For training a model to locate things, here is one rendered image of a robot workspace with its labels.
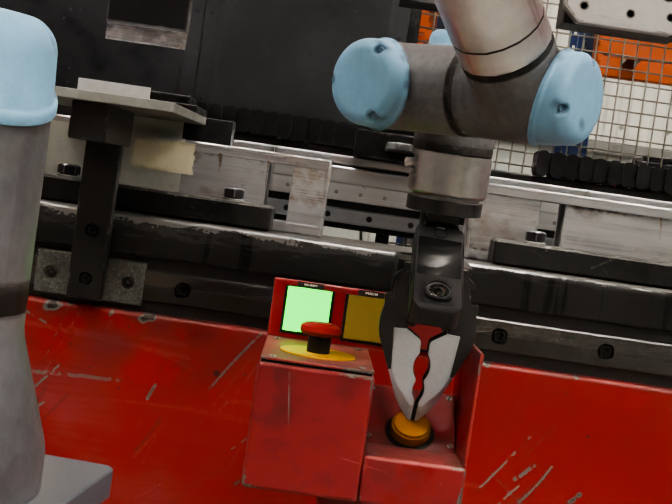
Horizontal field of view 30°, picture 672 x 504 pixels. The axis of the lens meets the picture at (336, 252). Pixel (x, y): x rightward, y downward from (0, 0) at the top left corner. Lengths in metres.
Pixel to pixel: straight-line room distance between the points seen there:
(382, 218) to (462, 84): 0.80
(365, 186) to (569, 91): 0.85
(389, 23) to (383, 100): 1.05
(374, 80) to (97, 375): 0.57
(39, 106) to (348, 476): 0.64
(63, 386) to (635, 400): 0.65
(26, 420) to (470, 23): 0.49
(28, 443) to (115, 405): 0.86
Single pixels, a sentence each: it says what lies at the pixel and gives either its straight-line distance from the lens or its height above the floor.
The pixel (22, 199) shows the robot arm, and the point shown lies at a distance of 0.59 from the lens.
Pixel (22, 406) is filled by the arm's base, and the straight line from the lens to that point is 0.60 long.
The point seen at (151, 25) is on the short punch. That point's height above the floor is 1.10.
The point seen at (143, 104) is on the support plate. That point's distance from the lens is 1.30.
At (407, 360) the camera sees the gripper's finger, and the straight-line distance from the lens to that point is 1.18.
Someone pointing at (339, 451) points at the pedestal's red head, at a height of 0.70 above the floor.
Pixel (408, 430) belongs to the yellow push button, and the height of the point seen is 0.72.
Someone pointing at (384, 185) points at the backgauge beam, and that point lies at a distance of 1.79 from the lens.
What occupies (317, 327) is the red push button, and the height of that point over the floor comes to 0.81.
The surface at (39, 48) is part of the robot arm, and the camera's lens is 0.59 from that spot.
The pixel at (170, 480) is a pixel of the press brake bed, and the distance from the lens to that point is 1.47.
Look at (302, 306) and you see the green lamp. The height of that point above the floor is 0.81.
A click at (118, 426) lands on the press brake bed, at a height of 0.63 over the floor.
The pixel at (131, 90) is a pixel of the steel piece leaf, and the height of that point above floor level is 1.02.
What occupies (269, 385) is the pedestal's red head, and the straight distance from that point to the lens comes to 1.13.
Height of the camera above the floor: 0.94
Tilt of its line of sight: 3 degrees down
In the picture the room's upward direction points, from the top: 8 degrees clockwise
